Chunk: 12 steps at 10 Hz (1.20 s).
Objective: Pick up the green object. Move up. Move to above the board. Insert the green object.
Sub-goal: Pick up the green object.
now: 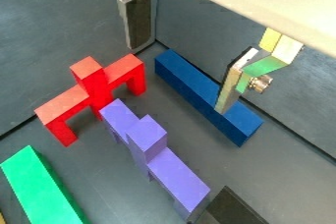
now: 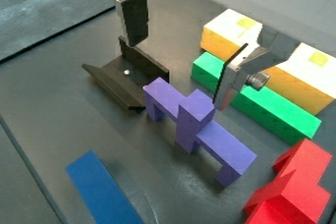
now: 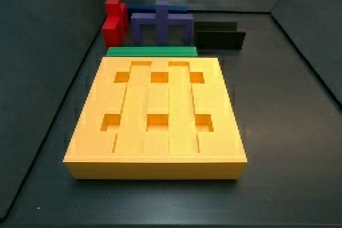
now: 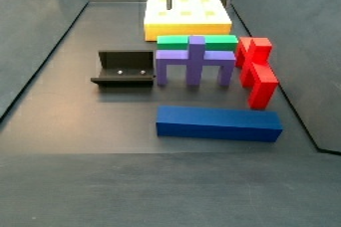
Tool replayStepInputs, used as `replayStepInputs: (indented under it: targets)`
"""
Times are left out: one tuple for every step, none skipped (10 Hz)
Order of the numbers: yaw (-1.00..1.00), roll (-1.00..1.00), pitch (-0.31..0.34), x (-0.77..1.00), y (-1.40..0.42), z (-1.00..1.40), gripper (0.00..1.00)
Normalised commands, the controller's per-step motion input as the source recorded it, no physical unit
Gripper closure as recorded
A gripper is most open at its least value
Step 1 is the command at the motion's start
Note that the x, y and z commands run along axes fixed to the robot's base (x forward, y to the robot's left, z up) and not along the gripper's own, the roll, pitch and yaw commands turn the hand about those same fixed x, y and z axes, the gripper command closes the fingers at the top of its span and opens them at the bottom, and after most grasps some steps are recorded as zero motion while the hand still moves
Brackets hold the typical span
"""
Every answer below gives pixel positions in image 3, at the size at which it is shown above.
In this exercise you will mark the purple comb-shaped block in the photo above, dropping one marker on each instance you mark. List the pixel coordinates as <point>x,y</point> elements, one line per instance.
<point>156,15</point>

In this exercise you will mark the yellow slotted board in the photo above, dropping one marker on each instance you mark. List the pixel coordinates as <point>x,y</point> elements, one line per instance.
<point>156,122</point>

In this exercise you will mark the blue rectangular block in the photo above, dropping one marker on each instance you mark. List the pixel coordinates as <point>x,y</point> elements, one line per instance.
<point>175,8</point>

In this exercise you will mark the black angle bracket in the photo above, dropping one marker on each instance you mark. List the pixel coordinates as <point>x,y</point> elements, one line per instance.
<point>217,35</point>

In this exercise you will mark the green rectangular block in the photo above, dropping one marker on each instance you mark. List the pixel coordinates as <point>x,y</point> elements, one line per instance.
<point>185,51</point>

